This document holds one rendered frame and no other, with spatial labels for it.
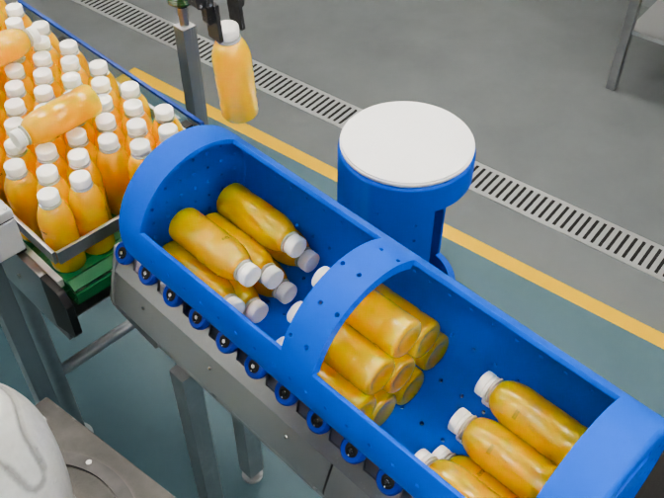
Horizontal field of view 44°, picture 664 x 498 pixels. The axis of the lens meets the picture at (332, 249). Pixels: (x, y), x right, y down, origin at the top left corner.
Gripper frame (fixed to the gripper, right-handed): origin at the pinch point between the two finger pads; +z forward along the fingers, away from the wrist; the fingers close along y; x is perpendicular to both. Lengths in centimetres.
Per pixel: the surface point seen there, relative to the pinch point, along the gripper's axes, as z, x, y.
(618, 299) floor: 150, -42, 110
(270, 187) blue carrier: 32.2, -8.8, -2.0
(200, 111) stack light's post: 58, 42, 17
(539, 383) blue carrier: 31, -69, -1
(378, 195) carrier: 41.5, -18.8, 16.7
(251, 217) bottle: 27.1, -15.8, -11.7
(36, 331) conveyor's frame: 88, 39, -43
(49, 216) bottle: 34, 16, -34
